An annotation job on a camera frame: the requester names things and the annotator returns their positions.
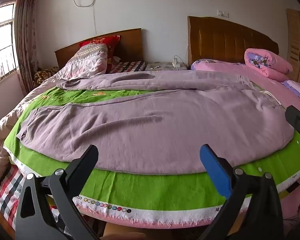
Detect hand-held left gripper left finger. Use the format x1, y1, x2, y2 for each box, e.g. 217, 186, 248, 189
15, 144, 100, 240

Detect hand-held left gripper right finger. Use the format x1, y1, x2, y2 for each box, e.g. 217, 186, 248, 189
199, 144, 287, 240

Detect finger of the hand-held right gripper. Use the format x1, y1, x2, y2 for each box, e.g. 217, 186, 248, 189
285, 105, 300, 140

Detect purple pants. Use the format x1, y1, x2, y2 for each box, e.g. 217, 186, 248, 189
16, 69, 294, 175

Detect purple pillow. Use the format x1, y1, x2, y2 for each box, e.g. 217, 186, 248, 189
281, 80, 300, 102

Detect folded pink quilt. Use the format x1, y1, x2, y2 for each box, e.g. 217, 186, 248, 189
244, 48, 293, 82

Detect green printed cloth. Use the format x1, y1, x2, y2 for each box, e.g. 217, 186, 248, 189
2, 86, 300, 227

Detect wooden wardrobe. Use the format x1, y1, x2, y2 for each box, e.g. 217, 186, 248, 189
287, 8, 300, 85

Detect pink bed sheet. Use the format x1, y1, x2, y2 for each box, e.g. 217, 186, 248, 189
191, 59, 300, 230

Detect cardboard box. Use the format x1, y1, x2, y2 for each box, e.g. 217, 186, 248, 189
104, 224, 215, 240

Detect checked bed sheet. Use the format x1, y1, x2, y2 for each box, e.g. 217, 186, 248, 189
0, 60, 146, 233

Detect pale pink patterned quilt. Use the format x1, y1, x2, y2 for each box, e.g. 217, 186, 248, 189
0, 44, 108, 188

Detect right wooden headboard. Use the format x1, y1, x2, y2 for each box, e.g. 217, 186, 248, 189
187, 16, 280, 65

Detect nightstand with floral cover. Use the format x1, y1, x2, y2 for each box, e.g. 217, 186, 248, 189
145, 62, 190, 72

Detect red pillow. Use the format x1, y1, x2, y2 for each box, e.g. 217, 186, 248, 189
79, 35, 121, 58

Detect plain wooden headboard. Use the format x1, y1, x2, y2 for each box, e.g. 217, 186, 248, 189
54, 28, 142, 67

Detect patterned curtain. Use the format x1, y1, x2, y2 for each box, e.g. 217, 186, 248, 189
14, 0, 39, 94

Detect barred window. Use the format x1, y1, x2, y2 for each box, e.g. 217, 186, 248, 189
0, 1, 18, 89

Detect white wall cable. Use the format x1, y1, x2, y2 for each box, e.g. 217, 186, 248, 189
72, 0, 97, 34

